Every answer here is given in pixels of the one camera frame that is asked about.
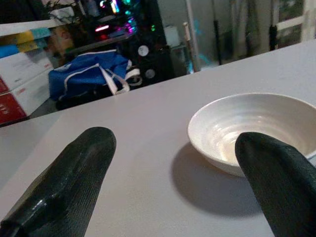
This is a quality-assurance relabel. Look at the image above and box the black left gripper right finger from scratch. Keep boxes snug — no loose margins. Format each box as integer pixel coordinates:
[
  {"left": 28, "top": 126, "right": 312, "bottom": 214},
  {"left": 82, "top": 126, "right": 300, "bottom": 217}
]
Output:
[{"left": 235, "top": 132, "right": 316, "bottom": 237}]

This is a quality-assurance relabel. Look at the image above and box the red and white box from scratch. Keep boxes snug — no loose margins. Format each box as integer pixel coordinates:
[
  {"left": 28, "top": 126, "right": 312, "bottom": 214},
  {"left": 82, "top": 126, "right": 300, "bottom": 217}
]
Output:
[{"left": 0, "top": 77, "right": 27, "bottom": 125}]

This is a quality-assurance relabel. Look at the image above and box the white pole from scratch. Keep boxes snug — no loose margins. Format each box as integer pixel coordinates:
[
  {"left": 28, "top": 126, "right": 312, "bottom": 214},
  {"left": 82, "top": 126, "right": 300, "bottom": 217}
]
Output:
[{"left": 185, "top": 0, "right": 201, "bottom": 73}]

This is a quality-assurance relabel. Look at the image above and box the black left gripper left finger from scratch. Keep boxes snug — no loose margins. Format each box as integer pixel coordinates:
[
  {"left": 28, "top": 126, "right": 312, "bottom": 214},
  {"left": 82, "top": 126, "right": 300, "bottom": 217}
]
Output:
[{"left": 0, "top": 126, "right": 117, "bottom": 237}]

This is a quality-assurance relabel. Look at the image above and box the white cardboard box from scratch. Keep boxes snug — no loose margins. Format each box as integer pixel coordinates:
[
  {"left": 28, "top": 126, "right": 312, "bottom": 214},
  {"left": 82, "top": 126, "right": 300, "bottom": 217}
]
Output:
[{"left": 0, "top": 48, "right": 54, "bottom": 114}]

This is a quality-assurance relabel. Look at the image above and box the black computer with coloured lights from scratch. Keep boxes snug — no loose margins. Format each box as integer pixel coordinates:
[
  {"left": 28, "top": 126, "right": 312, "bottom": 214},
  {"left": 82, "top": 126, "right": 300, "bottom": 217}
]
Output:
[{"left": 74, "top": 0, "right": 175, "bottom": 86}]

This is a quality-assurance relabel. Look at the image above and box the white window frame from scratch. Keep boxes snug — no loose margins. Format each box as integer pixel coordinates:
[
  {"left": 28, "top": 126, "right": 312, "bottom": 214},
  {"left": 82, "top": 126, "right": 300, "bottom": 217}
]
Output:
[{"left": 276, "top": 0, "right": 316, "bottom": 47}]

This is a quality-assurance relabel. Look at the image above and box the white shelf board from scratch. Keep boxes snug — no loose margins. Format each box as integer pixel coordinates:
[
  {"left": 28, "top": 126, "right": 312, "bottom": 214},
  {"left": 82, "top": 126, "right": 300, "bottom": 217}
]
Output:
[{"left": 0, "top": 18, "right": 65, "bottom": 37}]

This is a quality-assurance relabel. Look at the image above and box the white ceramic bowl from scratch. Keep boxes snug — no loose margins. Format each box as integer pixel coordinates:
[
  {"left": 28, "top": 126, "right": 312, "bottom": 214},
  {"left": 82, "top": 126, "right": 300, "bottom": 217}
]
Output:
[{"left": 188, "top": 92, "right": 316, "bottom": 178}]

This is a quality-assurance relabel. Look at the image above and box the blue bag with white trim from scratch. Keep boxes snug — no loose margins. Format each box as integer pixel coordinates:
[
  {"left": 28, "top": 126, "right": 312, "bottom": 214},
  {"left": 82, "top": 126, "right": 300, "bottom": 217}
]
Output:
[{"left": 48, "top": 49, "right": 143, "bottom": 102}]

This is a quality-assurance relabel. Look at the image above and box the white small box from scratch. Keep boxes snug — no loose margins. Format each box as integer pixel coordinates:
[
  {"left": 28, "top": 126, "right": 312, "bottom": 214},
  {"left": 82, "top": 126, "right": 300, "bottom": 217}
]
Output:
[{"left": 164, "top": 25, "right": 180, "bottom": 47}]

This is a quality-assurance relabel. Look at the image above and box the yellow and teal box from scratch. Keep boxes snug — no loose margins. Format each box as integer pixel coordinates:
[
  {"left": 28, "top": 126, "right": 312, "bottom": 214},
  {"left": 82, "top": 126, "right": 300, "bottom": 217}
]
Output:
[{"left": 0, "top": 27, "right": 52, "bottom": 58}]

